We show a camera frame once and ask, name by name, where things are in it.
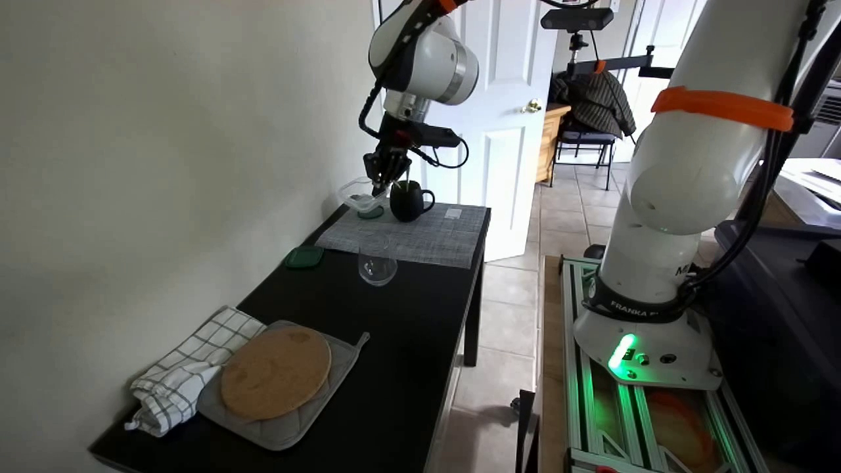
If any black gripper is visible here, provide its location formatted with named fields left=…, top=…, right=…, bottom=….
left=361, top=116, right=419, bottom=198

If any green square coaster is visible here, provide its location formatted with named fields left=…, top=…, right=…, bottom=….
left=281, top=245, right=329, bottom=274

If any round wooden coaster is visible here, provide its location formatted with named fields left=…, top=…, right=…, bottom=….
left=215, top=323, right=337, bottom=425

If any black mug with green inside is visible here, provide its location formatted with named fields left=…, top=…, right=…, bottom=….
left=387, top=180, right=438, bottom=226

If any grey woven placemat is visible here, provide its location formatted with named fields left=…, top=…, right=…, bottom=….
left=314, top=201, right=492, bottom=270

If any clear drinking glass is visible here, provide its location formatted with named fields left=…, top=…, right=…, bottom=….
left=354, top=252, right=400, bottom=289

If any white panel door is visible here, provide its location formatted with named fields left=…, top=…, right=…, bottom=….
left=409, top=0, right=566, bottom=265

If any black table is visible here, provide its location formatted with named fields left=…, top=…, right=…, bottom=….
left=86, top=198, right=495, bottom=473

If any wooden cabinet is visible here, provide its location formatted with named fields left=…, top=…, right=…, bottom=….
left=533, top=103, right=572, bottom=189

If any chair with dark clothes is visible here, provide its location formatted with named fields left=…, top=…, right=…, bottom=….
left=550, top=68, right=638, bottom=193

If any grey pot holder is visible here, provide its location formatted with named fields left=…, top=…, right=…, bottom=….
left=198, top=319, right=374, bottom=455

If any white checkered dish towel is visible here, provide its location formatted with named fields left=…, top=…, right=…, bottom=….
left=122, top=306, right=269, bottom=441

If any black stand leg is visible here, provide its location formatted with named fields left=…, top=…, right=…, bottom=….
left=513, top=388, right=541, bottom=473

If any white paper stack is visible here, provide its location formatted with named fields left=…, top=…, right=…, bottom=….
left=760, top=155, right=841, bottom=237

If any dark desk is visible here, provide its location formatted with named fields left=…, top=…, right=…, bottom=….
left=704, top=155, right=841, bottom=473

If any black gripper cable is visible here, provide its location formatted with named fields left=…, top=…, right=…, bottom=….
left=354, top=82, right=473, bottom=173

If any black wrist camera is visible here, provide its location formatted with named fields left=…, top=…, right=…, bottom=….
left=408, top=122, right=467, bottom=153

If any black stereo camera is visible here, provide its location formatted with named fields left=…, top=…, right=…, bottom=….
left=540, top=5, right=617, bottom=35

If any aluminium mounting frame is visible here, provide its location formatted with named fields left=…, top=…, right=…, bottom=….
left=559, top=254, right=773, bottom=473

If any wide orange strap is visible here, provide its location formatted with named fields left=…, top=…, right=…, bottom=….
left=649, top=84, right=798, bottom=136

